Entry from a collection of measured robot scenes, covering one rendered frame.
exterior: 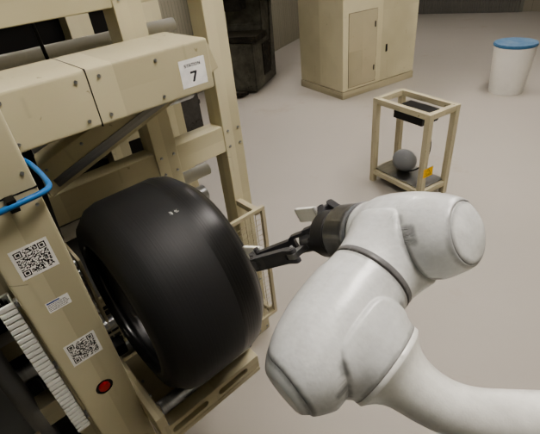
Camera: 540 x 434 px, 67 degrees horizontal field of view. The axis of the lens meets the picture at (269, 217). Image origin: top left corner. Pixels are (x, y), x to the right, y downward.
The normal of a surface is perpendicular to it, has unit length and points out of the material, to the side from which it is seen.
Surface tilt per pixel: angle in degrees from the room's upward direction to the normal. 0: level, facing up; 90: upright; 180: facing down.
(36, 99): 90
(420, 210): 28
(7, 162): 90
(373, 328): 35
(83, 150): 90
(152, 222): 21
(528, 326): 0
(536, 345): 0
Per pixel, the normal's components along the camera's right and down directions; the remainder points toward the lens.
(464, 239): 0.40, 0.00
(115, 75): 0.67, 0.36
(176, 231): 0.25, -0.53
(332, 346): 0.08, -0.32
